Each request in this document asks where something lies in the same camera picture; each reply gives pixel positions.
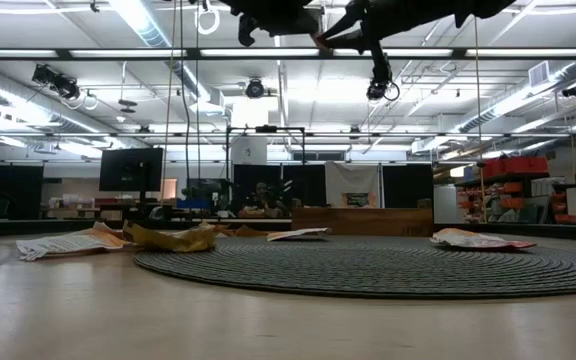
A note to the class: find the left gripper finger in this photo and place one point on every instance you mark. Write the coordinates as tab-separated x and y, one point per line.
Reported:
295	22

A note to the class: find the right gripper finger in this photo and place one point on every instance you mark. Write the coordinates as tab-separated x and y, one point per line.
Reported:
358	41
350	20

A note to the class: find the yellow tea packet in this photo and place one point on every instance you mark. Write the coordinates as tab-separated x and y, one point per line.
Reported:
173	240
248	232
218	228

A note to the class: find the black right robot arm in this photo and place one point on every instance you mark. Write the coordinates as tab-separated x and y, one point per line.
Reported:
488	6

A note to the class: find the orange-red tea packet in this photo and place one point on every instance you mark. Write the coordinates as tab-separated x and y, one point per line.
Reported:
498	245

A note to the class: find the white hanging banner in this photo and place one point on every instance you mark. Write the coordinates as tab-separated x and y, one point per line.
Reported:
353	180

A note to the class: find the black partition panel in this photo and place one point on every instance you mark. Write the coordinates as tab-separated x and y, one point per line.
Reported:
248	175
5	192
408	185

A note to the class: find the person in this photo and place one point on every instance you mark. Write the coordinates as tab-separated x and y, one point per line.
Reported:
263	197

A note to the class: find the wooden compartment tray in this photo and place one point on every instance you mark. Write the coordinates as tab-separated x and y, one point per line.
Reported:
363	222

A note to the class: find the black monitor on stand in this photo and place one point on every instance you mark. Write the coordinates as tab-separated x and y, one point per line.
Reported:
130	170

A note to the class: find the storage shelf with red bins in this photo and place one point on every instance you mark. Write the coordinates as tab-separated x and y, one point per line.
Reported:
513	192

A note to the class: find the round grey woven mat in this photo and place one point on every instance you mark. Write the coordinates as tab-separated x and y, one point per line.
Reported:
368	270

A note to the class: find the black hanging camera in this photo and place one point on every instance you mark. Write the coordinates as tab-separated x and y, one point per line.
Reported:
255	89
377	91
573	90
55	81

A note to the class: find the black metal table frame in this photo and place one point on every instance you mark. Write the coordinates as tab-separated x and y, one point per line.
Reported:
28	227

